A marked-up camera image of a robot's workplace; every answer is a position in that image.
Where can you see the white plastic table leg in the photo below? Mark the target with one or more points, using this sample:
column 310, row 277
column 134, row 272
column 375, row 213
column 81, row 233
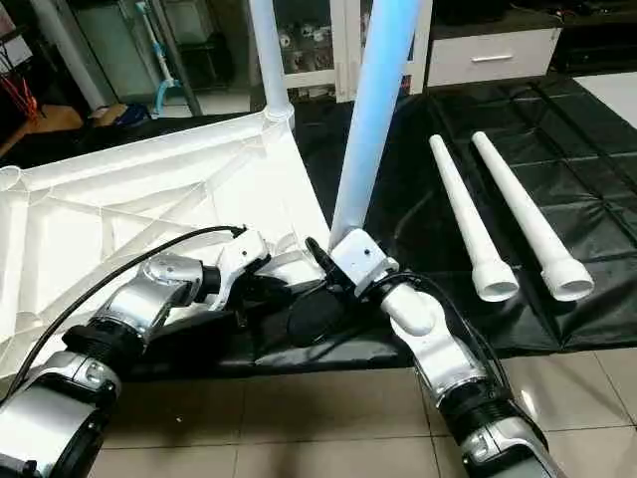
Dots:
column 468, row 214
column 269, row 55
column 373, row 119
column 528, row 214

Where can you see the brown wooden desk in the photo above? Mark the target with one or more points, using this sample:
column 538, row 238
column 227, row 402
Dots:
column 40, row 124

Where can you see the white plastic table top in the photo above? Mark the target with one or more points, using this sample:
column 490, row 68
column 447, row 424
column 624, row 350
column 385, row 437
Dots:
column 129, row 209

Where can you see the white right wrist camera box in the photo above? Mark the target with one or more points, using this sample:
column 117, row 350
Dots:
column 360, row 261

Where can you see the white glass-door cabinet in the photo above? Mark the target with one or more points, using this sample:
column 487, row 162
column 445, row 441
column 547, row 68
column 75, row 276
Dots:
column 318, row 45

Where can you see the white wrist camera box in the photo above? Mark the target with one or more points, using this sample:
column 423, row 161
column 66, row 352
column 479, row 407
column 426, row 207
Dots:
column 239, row 259
column 360, row 261

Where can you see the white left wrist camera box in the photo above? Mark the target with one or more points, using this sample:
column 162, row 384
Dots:
column 239, row 259

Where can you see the white drawer unit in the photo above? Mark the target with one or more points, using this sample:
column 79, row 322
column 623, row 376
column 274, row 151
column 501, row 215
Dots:
column 493, row 55

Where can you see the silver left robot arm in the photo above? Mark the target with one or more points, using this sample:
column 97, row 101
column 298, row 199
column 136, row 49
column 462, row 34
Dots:
column 109, row 339

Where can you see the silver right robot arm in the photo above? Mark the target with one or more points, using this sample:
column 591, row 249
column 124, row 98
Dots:
column 448, row 349

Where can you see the black work mat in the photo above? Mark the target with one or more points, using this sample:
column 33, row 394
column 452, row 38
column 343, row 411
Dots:
column 448, row 319

